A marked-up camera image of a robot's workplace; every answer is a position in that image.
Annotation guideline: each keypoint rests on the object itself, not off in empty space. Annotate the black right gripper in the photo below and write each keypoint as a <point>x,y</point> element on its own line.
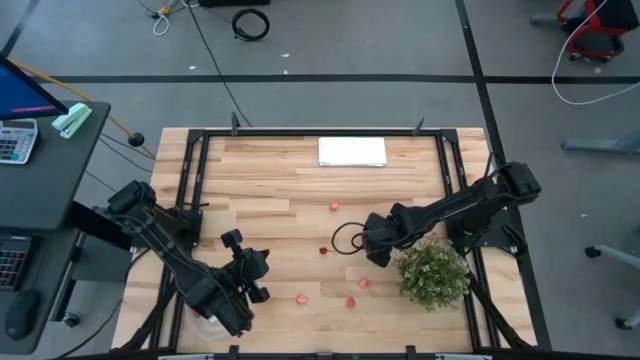
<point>380,240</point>

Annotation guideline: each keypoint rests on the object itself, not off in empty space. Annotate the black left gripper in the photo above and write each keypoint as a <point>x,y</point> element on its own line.
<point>250,267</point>

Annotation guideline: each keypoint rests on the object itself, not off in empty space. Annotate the small pink toy produce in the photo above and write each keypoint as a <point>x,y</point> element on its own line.
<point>350,303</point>
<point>333,206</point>
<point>364,283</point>
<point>301,299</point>

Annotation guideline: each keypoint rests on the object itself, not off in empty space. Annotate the clear plastic tupperware container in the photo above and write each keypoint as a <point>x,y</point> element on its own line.
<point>207,332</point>

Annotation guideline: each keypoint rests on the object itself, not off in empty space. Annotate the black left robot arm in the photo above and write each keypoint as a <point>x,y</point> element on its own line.
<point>170,250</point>

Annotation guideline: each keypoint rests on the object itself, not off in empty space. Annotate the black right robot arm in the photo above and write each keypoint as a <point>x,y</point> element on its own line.
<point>460,205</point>

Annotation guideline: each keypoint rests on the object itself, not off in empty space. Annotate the red toy cherry with stem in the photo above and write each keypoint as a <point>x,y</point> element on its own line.
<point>323,250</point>

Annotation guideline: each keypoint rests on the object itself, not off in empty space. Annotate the green artificial flowering plant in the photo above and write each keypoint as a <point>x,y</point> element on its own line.
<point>432,275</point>

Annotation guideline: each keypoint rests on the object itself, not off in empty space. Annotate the white folded cloth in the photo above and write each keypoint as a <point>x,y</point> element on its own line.
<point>352,151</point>

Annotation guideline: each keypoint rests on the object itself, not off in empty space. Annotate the black round foot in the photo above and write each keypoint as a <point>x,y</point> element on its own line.
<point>136,139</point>

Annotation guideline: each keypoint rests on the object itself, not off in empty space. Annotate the black desk caster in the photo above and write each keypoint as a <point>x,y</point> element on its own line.
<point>71,319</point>

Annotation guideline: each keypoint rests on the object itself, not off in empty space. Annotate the black desk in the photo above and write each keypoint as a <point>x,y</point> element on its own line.
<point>45,185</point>

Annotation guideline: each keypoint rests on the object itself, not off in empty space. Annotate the mint green stapler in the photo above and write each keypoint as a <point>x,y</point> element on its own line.
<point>72,120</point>

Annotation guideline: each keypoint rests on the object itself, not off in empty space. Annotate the black computer mouse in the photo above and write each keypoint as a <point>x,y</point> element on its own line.
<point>22,312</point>

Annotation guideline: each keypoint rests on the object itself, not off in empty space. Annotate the black backlit keyboard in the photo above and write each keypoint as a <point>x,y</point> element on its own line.
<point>12,262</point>

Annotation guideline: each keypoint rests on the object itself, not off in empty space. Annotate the grey table leg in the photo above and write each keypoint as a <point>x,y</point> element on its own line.
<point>600,145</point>

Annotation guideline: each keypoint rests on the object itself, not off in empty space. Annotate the grey chair base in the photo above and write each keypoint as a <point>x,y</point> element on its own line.
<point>620,255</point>

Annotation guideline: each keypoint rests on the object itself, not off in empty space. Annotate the grey desk calculator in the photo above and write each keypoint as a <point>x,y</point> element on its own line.
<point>17,142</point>

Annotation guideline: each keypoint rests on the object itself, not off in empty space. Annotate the black computer monitor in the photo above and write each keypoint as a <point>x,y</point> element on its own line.
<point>20,95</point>

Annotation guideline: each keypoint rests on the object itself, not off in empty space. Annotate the red and black cart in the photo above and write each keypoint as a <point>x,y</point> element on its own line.
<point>597,50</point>

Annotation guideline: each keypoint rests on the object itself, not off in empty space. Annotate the black metal table frame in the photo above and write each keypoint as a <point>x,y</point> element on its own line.
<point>320,133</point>

